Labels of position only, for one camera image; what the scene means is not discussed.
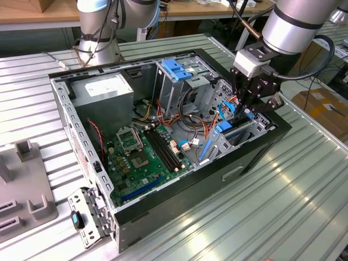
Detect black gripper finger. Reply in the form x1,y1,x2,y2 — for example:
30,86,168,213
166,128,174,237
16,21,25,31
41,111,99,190
230,67,250,120
244,94,285,120

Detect blue data wire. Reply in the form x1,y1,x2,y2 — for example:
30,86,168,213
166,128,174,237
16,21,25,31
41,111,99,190
218,101,238,121

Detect hard disk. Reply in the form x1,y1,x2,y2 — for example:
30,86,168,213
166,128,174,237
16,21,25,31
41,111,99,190
199,109,258,165

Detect orange red power wire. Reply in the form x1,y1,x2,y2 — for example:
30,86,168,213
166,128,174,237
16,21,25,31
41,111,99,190
203,95,239,141

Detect grey perforated disk bay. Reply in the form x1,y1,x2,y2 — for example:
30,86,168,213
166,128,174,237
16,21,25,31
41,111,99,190
197,78,275,166

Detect brown cardboard box with labels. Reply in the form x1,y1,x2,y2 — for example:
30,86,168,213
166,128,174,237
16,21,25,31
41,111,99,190
291,87,348,139

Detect grey optical drive cage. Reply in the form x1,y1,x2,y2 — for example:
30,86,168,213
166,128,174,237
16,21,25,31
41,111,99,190
152,53,218,117

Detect blue plastic drive latch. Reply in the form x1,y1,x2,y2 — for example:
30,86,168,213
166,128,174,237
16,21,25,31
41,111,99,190
161,59,192,82

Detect metal slat side table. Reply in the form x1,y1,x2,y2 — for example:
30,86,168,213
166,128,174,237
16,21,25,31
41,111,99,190
315,21,348,59

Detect white boxes on desk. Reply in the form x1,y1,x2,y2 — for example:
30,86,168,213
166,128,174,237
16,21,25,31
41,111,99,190
220,0,258,9

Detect black RAM slot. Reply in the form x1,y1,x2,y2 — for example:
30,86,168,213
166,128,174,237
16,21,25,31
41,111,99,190
149,127,182,168
143,129,175,172

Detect green motherboard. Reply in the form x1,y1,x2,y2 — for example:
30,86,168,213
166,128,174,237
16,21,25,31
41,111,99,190
104,122,195,207

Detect open black PC case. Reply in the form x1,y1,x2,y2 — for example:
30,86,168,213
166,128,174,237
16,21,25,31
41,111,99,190
47,48,293,254

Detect CPU socket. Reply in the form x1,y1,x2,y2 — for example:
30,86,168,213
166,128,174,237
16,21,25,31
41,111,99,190
128,151,151,170

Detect grey power supply unit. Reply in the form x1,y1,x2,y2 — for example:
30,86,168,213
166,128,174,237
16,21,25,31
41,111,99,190
69,72,135,139

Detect blue expansion slot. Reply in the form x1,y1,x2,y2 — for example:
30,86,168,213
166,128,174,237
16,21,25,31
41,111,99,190
121,175,165,203

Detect small brown wooden box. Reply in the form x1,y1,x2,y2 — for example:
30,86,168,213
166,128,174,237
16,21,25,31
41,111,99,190
39,0,57,14

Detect long wooden desk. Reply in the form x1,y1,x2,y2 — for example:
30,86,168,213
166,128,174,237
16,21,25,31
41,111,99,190
0,0,275,52

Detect grey parts rack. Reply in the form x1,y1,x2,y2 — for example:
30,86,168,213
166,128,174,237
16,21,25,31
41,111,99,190
0,139,59,244

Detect black camera cable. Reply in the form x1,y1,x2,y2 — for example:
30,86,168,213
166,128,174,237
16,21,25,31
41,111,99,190
260,34,335,81

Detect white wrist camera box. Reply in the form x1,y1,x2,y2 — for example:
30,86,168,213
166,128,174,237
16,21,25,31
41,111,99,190
233,45,281,79

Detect black cable with copper sleeve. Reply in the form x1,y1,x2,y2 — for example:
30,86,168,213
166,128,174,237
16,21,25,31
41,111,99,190
227,0,272,43

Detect small blue white wire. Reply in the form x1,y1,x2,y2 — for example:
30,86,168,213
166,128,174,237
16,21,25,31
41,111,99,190
178,138,204,151

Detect orange black wire bundle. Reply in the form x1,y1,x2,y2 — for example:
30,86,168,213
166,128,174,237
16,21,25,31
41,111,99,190
156,98,215,136

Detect yellow black power wire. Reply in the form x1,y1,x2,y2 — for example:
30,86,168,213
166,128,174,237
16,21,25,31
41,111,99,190
132,100,153,122

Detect metal socket cover frame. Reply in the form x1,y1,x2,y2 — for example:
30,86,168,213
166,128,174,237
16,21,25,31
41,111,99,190
116,127,144,153

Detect red black fan wire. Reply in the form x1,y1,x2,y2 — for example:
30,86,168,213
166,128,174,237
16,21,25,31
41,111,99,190
86,118,106,164

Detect black cable with metal plug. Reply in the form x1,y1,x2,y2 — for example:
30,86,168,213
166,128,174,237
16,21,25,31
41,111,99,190
42,51,82,70

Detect hinged metal slot bracket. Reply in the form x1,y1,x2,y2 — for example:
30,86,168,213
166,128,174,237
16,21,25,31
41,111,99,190
67,186,116,250

